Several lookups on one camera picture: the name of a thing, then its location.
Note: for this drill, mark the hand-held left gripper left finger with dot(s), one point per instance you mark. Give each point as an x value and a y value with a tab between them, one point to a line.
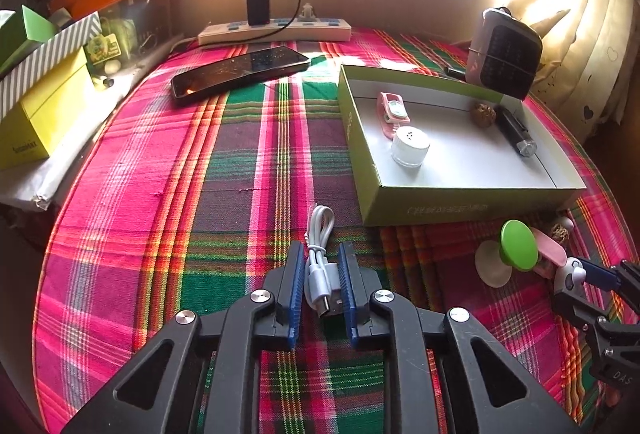
295	299

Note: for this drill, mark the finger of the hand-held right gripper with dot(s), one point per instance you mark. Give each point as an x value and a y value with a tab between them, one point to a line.
580	311
602	275

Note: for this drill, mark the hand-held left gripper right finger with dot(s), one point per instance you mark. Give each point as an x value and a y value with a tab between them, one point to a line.
348	299

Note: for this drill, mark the white panda-shaped gadget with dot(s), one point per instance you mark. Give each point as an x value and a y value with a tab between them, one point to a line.
567	279

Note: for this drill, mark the pink clip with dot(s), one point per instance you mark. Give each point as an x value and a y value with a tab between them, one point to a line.
550	249

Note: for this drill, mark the brown walnut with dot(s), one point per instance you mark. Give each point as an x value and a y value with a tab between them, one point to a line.
560	234
483	115

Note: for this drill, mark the small white mushroom-shaped gadget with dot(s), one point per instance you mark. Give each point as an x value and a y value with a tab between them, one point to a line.
563	220

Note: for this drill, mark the green-topped white suction holder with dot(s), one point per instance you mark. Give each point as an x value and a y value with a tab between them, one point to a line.
517	244

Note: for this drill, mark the green cardboard box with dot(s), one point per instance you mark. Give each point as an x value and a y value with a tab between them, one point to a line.
450	209

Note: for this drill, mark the white round jar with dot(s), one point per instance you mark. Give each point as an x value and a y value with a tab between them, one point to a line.
410	149

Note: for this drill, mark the black bike light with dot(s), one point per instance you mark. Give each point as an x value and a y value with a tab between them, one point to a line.
512	129

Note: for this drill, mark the small pink device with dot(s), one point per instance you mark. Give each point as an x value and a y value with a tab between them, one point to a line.
392	109

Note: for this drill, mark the plaid tablecloth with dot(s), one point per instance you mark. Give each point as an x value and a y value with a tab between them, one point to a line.
175	214

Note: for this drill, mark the black smartphone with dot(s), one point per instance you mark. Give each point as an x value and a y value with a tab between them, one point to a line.
240	71

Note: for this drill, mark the cream heart-print curtain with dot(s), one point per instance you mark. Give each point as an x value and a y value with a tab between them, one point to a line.
585	39

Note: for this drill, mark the small desktop heater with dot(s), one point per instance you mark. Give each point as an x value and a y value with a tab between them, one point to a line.
505	54

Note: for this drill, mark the small black object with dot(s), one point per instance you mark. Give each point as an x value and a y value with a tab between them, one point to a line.
454	71

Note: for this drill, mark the white power strip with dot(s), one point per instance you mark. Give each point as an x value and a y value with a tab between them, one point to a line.
325	31

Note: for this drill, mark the white paper sheet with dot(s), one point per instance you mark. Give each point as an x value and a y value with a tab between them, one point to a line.
50	184

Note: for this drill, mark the small white plug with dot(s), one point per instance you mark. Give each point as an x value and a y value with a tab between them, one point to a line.
307	12

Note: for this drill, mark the black charger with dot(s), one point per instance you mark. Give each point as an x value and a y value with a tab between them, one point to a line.
258	8

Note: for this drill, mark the clear plastic container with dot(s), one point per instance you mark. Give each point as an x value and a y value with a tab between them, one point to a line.
145	29

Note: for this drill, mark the yellow box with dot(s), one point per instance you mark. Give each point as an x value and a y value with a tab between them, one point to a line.
45	114

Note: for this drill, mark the green card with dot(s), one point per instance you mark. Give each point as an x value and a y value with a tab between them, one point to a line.
102	48

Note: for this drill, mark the striped box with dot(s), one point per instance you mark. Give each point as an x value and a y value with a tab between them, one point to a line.
55	49

